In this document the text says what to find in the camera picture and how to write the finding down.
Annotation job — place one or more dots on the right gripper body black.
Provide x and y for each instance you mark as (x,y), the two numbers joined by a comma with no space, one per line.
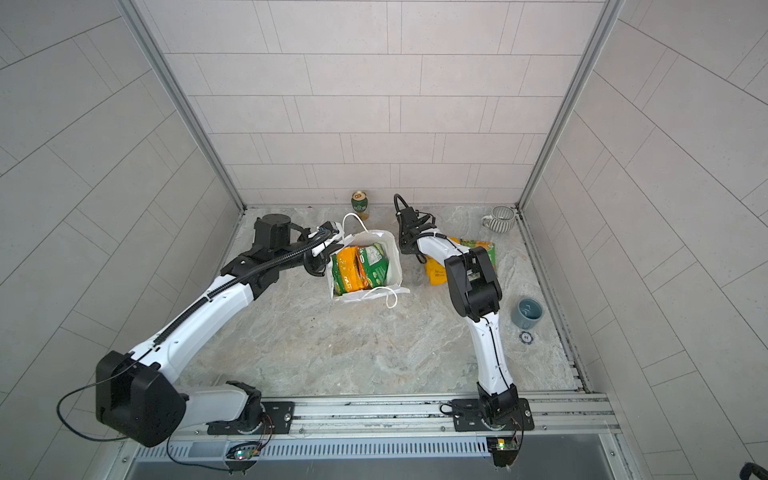
(407,247)

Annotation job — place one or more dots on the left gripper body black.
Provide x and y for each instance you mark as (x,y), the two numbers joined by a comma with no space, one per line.
(314,265)

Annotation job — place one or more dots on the green savoria snack bag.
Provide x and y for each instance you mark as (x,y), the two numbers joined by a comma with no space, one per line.
(373,265)

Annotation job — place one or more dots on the large yellow snack bag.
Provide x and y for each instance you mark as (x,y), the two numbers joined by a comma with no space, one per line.
(435,273)

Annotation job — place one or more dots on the white paper bag pig print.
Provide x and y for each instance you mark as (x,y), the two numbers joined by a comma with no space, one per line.
(357,234)

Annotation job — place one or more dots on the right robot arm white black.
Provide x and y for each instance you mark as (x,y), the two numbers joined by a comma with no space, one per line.
(475,293)

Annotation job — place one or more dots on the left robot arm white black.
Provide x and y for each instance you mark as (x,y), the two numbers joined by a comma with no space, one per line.
(135,393)

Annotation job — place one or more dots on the orange yellow snack bag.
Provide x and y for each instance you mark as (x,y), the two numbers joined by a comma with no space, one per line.
(346,272)

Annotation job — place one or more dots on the green drink can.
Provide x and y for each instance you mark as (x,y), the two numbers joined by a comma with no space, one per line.
(359,203)

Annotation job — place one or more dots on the striped ceramic mug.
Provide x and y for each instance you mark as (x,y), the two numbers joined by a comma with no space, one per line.
(501,220)

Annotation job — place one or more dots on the teal ceramic cup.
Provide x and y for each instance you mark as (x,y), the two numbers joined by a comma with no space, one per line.
(526,313)

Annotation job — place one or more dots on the left circuit board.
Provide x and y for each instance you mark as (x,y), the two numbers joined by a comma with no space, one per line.
(246,451)

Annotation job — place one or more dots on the circuit board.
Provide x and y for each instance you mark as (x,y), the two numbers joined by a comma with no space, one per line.
(503,450)
(246,451)

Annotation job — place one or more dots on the right circuit board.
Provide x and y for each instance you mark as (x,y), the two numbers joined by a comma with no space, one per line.
(503,450)

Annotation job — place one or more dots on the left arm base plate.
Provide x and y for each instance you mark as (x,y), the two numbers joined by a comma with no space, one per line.
(276,417)

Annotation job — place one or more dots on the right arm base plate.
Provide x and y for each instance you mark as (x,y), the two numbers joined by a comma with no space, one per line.
(467,416)

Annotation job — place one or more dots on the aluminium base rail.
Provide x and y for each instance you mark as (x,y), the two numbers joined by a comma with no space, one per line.
(372,420)

